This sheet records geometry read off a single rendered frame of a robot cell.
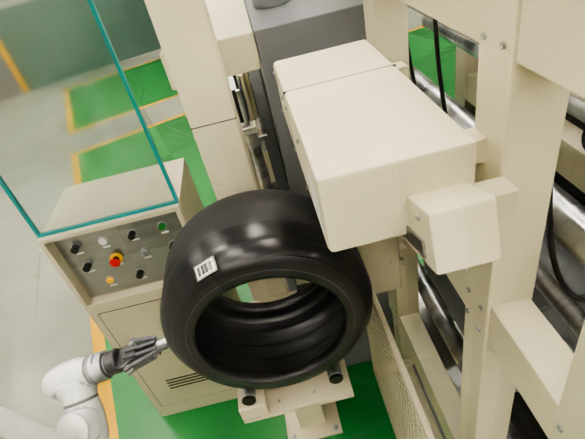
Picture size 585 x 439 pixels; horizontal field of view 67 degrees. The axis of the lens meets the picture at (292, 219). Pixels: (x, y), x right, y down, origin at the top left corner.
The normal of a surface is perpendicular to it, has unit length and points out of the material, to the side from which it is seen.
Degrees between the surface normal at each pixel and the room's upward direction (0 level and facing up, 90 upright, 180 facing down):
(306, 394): 0
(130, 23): 90
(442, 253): 72
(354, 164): 0
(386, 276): 90
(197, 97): 90
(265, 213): 12
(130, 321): 90
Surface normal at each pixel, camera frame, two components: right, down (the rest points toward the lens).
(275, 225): 0.10, -0.82
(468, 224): 0.07, 0.31
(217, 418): -0.19, -0.78
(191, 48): 0.15, 0.58
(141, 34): 0.43, 0.47
